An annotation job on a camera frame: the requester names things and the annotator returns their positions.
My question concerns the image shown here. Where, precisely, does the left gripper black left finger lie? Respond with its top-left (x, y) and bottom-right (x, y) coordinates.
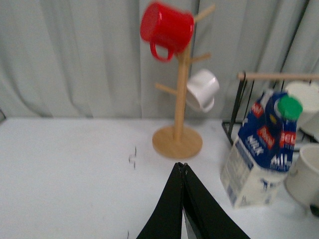
top-left (137, 162), bottom-right (184, 239)

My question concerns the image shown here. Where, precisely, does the red mug on tree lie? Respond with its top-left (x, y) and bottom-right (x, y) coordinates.
top-left (140, 1), bottom-right (194, 62)

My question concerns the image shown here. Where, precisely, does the cream mug black handle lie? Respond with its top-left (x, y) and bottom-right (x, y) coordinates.
top-left (285, 143), bottom-right (319, 217)

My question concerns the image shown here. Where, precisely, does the white mug on tree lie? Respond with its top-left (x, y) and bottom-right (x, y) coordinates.
top-left (185, 69), bottom-right (220, 113)

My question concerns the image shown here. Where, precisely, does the wooden mug tree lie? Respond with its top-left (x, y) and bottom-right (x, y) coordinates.
top-left (152, 3), bottom-right (216, 160)

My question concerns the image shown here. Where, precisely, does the blue white milk carton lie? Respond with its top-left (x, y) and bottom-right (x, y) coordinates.
top-left (220, 90), bottom-right (303, 208)

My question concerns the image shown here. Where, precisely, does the cream mug on rack left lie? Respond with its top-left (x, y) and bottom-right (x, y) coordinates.
top-left (285, 81), bottom-right (319, 141)

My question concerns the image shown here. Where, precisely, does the black wire mug rack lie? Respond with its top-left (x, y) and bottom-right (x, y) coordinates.
top-left (221, 71), bottom-right (319, 150)

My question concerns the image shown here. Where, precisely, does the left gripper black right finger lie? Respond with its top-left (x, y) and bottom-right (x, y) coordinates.
top-left (182, 163), bottom-right (249, 239)

